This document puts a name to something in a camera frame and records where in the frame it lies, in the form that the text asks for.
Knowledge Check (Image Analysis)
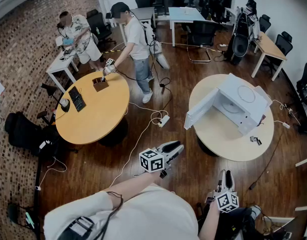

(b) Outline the black striped shoulder pack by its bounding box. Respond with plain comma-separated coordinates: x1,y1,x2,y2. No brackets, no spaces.
59,215,96,240

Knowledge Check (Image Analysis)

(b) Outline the black shell chair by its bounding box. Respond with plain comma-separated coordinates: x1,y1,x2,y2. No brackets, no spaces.
223,10,253,65

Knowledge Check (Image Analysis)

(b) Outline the metal roller ring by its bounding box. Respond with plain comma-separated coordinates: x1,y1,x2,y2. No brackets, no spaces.
237,84,257,104

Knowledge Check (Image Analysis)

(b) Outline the black power cord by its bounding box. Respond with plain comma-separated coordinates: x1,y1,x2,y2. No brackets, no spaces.
248,131,284,191

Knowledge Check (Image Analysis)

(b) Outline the black stand pole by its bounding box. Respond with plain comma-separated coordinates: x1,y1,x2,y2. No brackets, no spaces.
7,156,46,240

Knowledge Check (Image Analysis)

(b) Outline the light blue desk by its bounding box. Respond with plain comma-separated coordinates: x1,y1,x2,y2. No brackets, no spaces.
168,6,207,48

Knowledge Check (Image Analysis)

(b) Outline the round orange table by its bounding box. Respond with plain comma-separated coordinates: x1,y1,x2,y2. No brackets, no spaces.
54,71,131,148

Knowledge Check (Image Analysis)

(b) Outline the small white desk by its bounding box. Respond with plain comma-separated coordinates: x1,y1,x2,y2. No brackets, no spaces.
45,41,81,94

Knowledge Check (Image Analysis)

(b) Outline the black desk lamp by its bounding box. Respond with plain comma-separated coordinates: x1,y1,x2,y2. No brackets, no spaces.
40,82,71,114

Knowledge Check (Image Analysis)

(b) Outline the black cantilever chair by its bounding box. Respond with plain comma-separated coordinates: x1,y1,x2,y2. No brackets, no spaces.
185,20,218,64

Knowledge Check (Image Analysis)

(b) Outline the white frame wooden desk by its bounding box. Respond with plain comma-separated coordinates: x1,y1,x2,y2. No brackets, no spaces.
294,155,307,212

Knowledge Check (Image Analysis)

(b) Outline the yellow black tape strip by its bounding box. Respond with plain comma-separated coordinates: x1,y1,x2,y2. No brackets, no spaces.
103,45,127,54

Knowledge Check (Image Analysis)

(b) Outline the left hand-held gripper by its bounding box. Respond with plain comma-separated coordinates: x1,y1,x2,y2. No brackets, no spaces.
139,140,185,179

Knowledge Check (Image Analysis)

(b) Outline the small circuit board gadget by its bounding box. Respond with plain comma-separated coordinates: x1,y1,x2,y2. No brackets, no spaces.
283,103,298,118

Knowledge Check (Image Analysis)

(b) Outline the person's white shirt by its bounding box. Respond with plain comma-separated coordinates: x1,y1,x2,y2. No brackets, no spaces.
42,185,201,240

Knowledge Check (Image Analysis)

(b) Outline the long white cable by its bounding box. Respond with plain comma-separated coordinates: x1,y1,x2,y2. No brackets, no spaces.
108,101,170,188

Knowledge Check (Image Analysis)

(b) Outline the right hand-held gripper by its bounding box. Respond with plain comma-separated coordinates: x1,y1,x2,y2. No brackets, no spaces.
205,169,240,214

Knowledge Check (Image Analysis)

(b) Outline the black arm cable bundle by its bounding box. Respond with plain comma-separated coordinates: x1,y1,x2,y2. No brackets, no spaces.
94,190,125,240

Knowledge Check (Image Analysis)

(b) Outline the person's left forearm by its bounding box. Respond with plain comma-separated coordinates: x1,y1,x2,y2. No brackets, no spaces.
103,171,162,206

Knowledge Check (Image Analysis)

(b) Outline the white microwave oven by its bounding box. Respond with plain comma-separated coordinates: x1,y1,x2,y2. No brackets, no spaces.
184,73,267,136

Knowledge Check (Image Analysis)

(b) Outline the person's right forearm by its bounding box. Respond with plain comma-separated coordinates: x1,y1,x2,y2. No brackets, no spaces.
197,200,221,238

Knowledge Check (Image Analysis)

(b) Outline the wooden top desk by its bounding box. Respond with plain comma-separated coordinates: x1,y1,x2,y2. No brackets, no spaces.
250,31,288,82

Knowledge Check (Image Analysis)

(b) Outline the black keyboard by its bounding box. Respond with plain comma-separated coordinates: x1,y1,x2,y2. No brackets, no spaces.
68,85,87,113

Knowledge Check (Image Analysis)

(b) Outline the wooden desk organizer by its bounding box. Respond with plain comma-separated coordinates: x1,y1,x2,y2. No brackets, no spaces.
91,76,110,93

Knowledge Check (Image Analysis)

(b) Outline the black office chair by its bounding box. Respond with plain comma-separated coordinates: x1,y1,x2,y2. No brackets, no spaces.
3,110,62,158
274,30,294,58
86,8,117,52
258,13,272,34
295,57,307,107

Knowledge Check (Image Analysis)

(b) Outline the white plastic tray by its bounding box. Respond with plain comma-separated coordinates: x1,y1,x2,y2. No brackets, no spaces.
253,85,273,108

